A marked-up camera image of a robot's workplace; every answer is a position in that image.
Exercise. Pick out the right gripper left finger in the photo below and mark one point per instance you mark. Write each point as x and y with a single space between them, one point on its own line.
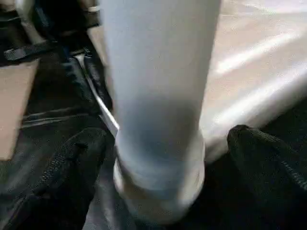
60 187

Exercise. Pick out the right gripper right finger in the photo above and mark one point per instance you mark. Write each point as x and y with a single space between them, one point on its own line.
271 172

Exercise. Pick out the black table mat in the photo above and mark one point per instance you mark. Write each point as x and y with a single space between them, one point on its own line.
60 100

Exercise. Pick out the white plastic table top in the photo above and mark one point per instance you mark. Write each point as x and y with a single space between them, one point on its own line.
251 60

